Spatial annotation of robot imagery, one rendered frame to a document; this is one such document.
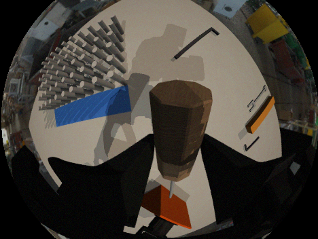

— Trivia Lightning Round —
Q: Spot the orange rectangular bar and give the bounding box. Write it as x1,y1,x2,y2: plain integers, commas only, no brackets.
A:
246,96,275,134

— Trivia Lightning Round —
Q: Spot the blue flat strip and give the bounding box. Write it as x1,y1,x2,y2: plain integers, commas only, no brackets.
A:
54,85,131,127

